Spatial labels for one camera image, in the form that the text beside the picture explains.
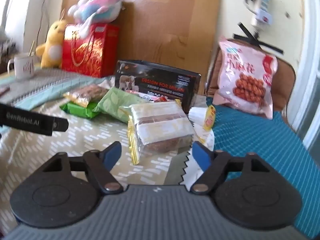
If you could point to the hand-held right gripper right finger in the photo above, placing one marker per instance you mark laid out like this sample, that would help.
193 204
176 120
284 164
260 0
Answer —
201 155

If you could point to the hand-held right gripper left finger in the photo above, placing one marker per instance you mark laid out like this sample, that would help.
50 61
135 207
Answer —
112 155

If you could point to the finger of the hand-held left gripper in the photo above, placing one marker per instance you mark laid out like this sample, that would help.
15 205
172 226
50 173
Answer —
30 121

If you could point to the clear cake packet gold edges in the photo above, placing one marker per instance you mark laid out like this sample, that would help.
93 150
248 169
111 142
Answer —
160 127

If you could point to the black box with sheep print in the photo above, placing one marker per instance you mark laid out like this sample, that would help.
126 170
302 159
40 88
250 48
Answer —
160 80

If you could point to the clear packet of brown snacks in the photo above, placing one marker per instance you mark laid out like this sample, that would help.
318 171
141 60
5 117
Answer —
85 93

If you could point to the small yellow packet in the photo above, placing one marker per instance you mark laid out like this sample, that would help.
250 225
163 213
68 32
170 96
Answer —
209 117

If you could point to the patterned bedsheet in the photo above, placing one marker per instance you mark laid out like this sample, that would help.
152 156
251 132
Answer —
75 142

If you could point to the bright green snack packet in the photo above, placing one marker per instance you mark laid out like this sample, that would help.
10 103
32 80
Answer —
77 110

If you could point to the leaf print light green packet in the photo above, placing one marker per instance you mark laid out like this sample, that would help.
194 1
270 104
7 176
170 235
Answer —
112 102

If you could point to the blue mesh mat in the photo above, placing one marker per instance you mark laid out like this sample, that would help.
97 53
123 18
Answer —
250 135

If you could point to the white mug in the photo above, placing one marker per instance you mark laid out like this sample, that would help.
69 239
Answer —
23 66

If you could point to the small red packet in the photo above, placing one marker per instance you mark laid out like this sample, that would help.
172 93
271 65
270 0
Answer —
162 99

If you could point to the yellow plush toy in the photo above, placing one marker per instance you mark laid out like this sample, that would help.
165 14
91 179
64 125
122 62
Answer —
53 45

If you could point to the pink snack bag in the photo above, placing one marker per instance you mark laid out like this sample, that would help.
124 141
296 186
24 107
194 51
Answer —
246 80

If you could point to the red gift box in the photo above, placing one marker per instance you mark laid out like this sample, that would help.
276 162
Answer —
87 52

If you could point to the brown chair cushion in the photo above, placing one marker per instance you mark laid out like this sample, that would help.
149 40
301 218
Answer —
285 85

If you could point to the long black tape strip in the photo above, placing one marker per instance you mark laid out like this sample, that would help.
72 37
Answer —
265 45

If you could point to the short black tape strip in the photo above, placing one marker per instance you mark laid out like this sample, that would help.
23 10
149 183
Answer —
246 31

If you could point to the pink and blue plush toy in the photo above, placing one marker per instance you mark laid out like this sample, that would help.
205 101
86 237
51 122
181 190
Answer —
100 7

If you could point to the wooden headboard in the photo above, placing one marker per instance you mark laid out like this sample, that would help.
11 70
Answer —
170 25

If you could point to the white power strip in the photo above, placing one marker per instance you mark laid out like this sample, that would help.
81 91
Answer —
264 0

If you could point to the white window frame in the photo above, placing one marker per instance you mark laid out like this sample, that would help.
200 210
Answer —
307 67

